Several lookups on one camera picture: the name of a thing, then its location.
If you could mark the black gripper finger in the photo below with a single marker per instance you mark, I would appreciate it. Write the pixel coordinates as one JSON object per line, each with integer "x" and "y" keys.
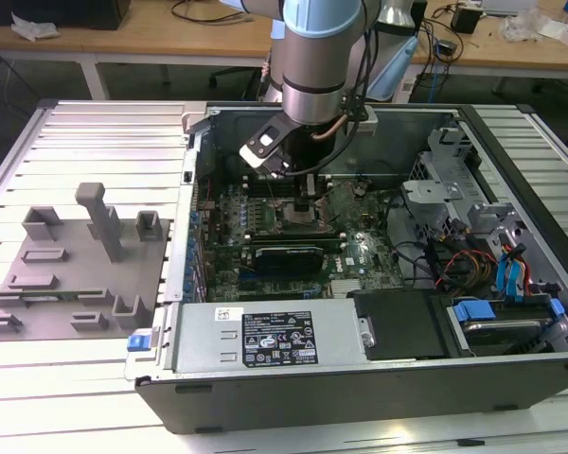
{"x": 310, "y": 186}

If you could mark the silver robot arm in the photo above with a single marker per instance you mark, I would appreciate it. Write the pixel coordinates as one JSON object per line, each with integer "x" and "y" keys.
{"x": 312, "y": 61}

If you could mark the CPU socket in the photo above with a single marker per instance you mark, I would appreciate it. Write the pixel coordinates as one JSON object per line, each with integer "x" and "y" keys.
{"x": 289, "y": 222}

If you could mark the black RAM slot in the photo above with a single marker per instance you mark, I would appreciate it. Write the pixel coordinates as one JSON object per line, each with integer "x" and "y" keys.
{"x": 255, "y": 191}
{"x": 293, "y": 236}
{"x": 255, "y": 182}
{"x": 255, "y": 186}
{"x": 293, "y": 232}
{"x": 293, "y": 240}

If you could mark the round coin cell battery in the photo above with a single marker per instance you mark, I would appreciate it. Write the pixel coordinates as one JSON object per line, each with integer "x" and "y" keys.
{"x": 360, "y": 189}

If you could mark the black NVIDIA graphics card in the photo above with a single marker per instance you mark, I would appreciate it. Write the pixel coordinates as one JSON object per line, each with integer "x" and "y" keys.
{"x": 289, "y": 259}

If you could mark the green motherboard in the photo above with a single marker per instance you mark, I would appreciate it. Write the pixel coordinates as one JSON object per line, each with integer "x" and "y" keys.
{"x": 374, "y": 232}

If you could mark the black expansion slot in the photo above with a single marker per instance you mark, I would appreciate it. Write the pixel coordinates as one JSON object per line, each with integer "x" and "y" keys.
{"x": 270, "y": 286}

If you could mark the silver finned chipset heatsink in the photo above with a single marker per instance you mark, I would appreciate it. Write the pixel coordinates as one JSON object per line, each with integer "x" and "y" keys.
{"x": 346, "y": 287}

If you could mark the black plastic shroud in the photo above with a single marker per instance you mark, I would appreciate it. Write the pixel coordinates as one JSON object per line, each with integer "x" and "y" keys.
{"x": 397, "y": 326}

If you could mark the small black power adapter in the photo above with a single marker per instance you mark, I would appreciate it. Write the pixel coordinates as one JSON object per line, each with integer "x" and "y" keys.
{"x": 445, "y": 48}

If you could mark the tall black box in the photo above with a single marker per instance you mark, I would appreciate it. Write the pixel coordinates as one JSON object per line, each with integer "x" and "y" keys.
{"x": 421, "y": 19}

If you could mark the grey power supply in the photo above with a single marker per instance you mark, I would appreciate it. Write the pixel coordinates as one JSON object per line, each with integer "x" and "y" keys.
{"x": 208, "y": 340}

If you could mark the wooden desk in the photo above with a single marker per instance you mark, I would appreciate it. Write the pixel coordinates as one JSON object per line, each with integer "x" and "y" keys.
{"x": 147, "y": 40}

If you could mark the small black cube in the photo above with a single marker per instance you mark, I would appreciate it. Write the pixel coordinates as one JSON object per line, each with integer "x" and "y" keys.
{"x": 465, "y": 20}

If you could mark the open black PC case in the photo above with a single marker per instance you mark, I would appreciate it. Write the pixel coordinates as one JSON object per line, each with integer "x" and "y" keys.
{"x": 312, "y": 402}

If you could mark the blue case latch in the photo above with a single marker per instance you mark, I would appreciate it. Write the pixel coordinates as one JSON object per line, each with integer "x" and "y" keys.
{"x": 138, "y": 343}

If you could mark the hard disk in blue carrier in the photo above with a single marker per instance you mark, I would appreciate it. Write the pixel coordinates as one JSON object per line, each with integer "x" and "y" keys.
{"x": 502, "y": 331}

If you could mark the clear plastic bag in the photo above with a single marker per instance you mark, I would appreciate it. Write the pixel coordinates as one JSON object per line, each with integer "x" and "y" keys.
{"x": 518, "y": 28}

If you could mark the grey parts rack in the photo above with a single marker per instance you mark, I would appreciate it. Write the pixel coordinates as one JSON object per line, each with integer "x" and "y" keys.
{"x": 66, "y": 284}

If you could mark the green RAM stick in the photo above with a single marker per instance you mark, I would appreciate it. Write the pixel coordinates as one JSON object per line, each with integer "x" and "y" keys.
{"x": 47, "y": 297}

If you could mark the crumpled white paper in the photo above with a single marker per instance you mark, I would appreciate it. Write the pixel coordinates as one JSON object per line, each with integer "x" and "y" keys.
{"x": 33, "y": 29}

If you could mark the wide black device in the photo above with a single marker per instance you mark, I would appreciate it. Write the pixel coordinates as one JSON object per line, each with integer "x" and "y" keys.
{"x": 28, "y": 12}

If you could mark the silver white wrist camera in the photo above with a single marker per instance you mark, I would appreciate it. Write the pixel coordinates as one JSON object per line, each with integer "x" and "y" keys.
{"x": 260, "y": 158}

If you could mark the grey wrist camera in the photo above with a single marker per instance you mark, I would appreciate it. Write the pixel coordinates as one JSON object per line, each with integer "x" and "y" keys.
{"x": 367, "y": 124}

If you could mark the silver drive bay bracket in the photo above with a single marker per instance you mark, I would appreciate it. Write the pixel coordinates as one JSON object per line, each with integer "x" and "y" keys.
{"x": 431, "y": 189}

